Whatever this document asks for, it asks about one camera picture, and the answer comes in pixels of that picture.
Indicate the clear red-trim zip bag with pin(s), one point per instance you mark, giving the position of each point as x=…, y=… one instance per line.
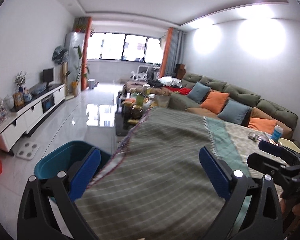
x=265, y=136

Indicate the blue patterned platter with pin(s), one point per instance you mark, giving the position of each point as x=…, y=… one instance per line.
x=38, y=89

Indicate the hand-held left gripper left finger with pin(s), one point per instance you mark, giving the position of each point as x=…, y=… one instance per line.
x=85, y=175

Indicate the black glass-front appliance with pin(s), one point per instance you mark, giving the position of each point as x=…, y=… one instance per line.
x=48, y=103

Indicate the orange cushion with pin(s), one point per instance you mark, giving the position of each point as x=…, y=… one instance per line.
x=215, y=102
x=262, y=125

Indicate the red cloth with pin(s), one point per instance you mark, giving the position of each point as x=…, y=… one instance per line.
x=178, y=90

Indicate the teal trash bin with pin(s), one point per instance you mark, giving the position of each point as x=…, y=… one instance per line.
x=57, y=155

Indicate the green brown sofa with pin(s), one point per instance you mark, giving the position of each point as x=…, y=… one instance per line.
x=240, y=92

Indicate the blue white ceramic bowl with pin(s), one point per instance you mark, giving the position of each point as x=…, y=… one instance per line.
x=27, y=96

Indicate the small plant in vase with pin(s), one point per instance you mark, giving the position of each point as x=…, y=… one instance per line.
x=20, y=80

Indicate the orange curtain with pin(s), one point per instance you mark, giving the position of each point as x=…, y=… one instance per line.
x=166, y=55
x=86, y=55

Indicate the yellow cloth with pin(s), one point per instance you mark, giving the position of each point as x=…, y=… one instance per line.
x=291, y=144

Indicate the silver white cloth pile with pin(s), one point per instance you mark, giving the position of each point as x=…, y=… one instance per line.
x=170, y=80

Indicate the brown wooden box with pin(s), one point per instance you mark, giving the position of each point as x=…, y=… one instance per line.
x=180, y=71

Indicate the black coffee table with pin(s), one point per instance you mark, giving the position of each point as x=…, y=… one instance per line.
x=125, y=122

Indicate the white black TV cabinet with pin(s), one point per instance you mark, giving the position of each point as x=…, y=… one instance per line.
x=27, y=116

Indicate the blue cup white lid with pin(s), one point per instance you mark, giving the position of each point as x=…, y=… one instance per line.
x=277, y=132

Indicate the small black white packet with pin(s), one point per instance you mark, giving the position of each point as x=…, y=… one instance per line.
x=253, y=137

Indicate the blue cushion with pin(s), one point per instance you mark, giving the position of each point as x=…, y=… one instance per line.
x=233, y=112
x=198, y=92

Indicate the white ceramic jar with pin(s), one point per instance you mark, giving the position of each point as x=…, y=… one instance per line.
x=9, y=102

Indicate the tall leafy plant yellow vase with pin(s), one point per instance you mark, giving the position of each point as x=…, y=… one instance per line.
x=75, y=86

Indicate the clear bag of items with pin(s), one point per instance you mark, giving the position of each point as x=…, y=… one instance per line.
x=0, y=111

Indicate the group of glass jars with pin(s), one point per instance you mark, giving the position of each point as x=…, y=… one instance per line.
x=146, y=100

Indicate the grey checked tablecloth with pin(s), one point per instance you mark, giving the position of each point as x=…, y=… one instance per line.
x=152, y=180

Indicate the small white floor bin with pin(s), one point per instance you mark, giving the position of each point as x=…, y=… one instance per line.
x=91, y=84

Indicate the white standing air conditioner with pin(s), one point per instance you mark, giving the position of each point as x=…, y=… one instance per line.
x=73, y=55

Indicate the cloth-covered standing fan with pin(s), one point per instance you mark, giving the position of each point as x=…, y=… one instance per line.
x=60, y=54

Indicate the white bathroom scale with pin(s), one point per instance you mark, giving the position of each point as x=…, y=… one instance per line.
x=28, y=150

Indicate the dark clothes pile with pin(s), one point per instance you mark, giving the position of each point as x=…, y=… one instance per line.
x=155, y=83

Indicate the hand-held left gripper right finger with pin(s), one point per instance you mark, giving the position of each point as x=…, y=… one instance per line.
x=215, y=173

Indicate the wide black-framed window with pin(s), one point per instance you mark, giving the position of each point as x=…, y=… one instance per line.
x=110, y=47

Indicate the beige patterned tablecloth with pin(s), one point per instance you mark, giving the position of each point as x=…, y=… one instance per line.
x=240, y=140

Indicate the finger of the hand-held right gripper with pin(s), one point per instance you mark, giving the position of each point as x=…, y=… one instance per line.
x=263, y=163
x=270, y=147

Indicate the black monitor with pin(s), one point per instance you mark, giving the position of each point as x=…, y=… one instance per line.
x=48, y=76

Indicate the gold picture frame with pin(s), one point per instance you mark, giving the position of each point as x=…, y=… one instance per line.
x=18, y=99

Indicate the white office chair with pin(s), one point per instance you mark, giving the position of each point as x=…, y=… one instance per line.
x=140, y=72

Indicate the grey curtain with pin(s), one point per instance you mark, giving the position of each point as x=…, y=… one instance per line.
x=178, y=52

